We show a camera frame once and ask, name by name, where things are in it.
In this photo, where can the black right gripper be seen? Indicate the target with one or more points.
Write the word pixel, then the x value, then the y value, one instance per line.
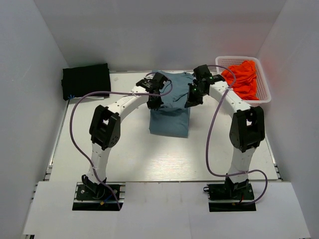
pixel 191 101

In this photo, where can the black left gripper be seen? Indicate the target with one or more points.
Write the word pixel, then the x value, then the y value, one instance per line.
pixel 156 104

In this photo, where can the teal blue t-shirt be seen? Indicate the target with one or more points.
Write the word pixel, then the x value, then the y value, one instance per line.
pixel 172 118

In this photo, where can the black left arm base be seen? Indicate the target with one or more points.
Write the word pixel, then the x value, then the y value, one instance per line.
pixel 101 201

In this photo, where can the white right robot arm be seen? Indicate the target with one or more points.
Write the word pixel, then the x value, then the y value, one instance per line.
pixel 247 128

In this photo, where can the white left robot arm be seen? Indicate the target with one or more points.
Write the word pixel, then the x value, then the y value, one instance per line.
pixel 105 128

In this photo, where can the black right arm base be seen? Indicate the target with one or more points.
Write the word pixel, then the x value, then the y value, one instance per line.
pixel 230 197

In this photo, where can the white plastic mesh basket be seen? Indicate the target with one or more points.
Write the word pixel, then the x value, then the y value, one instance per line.
pixel 263 93

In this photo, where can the crumpled orange t-shirt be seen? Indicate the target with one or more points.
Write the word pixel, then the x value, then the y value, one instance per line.
pixel 246 80

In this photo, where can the folded black t-shirt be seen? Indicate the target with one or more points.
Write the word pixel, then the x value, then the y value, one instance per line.
pixel 79 81

